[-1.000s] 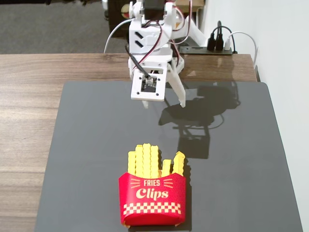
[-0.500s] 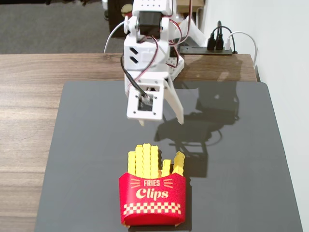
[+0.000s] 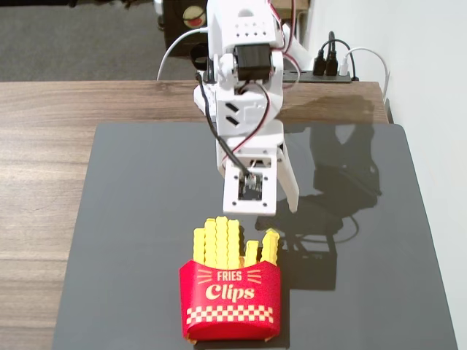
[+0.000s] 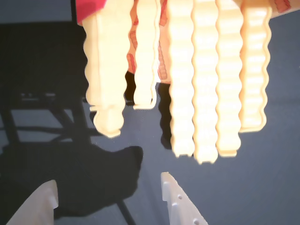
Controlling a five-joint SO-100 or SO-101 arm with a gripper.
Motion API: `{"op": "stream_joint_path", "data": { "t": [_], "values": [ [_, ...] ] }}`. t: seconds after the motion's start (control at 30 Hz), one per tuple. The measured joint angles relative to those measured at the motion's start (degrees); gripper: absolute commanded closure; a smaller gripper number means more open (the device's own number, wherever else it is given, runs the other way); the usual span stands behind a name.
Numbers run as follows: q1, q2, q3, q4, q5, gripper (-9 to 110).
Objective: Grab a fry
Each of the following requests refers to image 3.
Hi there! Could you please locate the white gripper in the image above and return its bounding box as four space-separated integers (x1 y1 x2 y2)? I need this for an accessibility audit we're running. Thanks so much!
215 122 301 214

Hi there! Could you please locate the wide yellow crinkle fry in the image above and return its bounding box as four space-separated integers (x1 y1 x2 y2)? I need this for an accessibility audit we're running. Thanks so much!
259 227 281 266

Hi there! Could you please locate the short yellow crinkle fry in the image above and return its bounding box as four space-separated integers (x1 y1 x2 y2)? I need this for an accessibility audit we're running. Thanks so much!
193 228 207 264
244 239 260 268

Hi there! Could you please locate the tall yellow crinkle fry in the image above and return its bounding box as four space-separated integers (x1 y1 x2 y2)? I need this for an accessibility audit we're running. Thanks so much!
204 217 217 266
227 219 242 268
215 216 229 268

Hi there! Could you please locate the black power strip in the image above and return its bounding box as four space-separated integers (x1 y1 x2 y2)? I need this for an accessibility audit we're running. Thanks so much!
282 69 361 83

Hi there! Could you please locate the red fries clips box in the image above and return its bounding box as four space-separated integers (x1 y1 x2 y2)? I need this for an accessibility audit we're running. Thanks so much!
178 259 282 343

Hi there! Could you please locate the dark grey mat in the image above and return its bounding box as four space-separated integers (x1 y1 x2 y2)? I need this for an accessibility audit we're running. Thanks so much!
50 122 459 350

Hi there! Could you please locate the dark box with round sticker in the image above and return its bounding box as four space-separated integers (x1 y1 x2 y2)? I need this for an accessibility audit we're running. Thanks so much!
162 0 209 58

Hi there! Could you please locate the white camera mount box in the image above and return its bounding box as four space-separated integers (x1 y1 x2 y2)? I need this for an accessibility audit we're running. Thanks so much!
221 160 279 217

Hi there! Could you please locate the red white servo wire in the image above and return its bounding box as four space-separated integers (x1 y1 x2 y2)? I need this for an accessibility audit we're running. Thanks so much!
232 0 303 154

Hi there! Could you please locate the black camera cable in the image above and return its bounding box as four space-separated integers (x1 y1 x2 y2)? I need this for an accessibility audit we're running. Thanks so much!
196 71 253 179

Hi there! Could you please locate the white plug with cable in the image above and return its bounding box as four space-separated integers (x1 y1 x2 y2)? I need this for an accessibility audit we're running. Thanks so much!
339 46 390 101

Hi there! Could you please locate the black ring clamp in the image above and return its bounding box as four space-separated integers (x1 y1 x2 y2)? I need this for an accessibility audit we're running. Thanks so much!
190 44 208 69

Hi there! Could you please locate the white cable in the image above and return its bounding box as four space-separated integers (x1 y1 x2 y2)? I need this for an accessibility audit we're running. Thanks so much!
156 28 209 82

